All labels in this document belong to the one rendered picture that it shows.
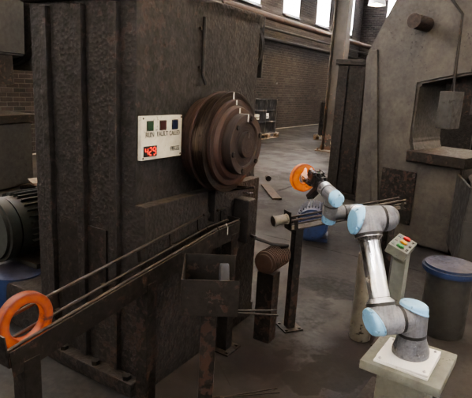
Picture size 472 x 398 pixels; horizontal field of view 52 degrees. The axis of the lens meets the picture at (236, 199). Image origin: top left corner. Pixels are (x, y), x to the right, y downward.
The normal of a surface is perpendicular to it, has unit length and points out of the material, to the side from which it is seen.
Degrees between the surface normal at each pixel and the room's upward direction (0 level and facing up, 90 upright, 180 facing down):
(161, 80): 90
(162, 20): 90
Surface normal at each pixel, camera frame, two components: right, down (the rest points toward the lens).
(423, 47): -0.72, 0.12
